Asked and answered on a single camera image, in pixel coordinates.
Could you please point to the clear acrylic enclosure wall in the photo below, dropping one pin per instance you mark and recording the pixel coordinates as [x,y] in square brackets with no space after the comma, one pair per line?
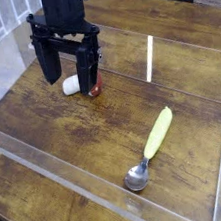
[64,158]

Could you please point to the green handled metal spoon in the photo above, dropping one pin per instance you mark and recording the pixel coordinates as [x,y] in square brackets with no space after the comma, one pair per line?
[137,177]

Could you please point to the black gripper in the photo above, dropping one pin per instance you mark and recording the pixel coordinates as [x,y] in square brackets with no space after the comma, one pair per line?
[61,18]

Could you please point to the clear acrylic triangle bracket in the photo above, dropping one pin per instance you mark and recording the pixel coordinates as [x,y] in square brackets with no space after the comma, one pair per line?
[30,46]

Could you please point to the red white mushroom toy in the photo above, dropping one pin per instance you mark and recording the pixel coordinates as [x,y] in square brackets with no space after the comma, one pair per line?
[71,86]

